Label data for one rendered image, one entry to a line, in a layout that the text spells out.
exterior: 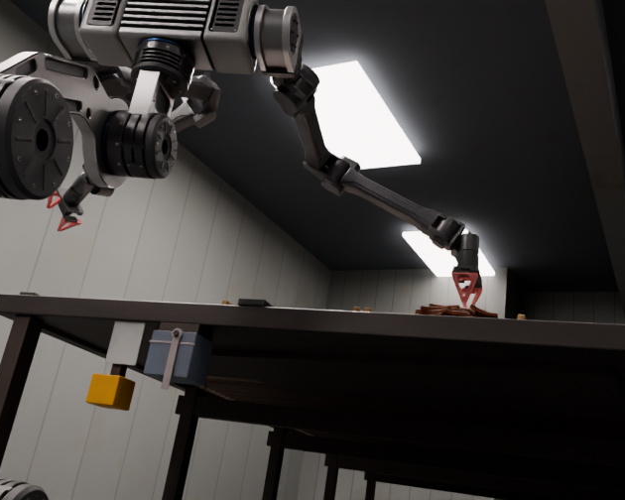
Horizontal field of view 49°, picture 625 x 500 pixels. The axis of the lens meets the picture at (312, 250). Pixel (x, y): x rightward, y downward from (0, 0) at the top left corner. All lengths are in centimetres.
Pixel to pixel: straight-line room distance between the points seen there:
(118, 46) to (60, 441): 348
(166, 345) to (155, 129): 63
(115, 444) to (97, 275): 120
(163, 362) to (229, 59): 79
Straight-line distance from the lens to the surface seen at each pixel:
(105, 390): 195
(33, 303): 222
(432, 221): 195
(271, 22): 163
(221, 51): 164
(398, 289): 752
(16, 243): 453
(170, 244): 554
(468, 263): 190
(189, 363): 183
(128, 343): 198
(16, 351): 221
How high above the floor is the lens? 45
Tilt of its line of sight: 20 degrees up
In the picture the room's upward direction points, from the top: 9 degrees clockwise
